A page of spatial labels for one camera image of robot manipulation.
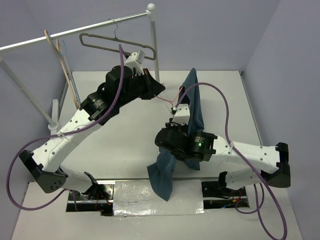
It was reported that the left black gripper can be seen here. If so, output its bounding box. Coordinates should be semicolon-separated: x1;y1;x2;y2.
116;67;165;107

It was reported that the pink wire hanger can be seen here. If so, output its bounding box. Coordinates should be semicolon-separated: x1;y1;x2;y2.
156;86;183;107

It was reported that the blue t shirt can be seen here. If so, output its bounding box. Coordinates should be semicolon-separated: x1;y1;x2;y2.
146;67;206;202

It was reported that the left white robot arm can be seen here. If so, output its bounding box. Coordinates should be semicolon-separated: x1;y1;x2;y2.
19;65;165;199

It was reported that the wooden hanger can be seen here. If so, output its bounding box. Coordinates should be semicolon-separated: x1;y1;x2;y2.
43;29;81;108

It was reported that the white clothes rack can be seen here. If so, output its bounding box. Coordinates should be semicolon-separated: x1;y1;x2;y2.
0;3;160;134

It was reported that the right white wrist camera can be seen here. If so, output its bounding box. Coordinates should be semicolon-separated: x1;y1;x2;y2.
169;104;191;126

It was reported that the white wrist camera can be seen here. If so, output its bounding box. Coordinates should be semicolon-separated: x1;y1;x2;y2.
124;50;145;73
169;104;191;126

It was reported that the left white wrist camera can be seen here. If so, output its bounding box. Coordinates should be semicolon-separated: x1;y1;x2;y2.
124;50;145;73

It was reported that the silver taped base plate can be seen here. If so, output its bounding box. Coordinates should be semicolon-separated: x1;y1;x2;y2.
66;179;249;217

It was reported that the blue wire hanger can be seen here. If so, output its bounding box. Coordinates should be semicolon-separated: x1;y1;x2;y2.
47;34;81;101

